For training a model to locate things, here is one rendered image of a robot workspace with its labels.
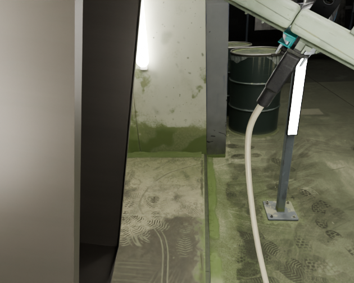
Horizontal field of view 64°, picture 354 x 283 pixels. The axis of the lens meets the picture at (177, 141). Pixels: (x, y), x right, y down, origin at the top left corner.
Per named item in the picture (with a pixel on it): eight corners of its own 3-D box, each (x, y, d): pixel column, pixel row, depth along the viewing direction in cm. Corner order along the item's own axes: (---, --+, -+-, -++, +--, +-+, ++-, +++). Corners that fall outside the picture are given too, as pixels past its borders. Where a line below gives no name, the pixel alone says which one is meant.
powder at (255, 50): (224, 51, 323) (224, 50, 322) (269, 48, 330) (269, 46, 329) (242, 58, 274) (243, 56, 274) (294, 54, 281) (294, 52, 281)
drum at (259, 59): (221, 121, 360) (222, 48, 323) (264, 116, 368) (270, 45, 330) (238, 140, 308) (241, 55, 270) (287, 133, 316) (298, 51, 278)
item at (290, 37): (294, 42, 58) (300, 32, 56) (289, 48, 55) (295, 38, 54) (282, 36, 58) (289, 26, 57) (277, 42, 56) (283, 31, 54)
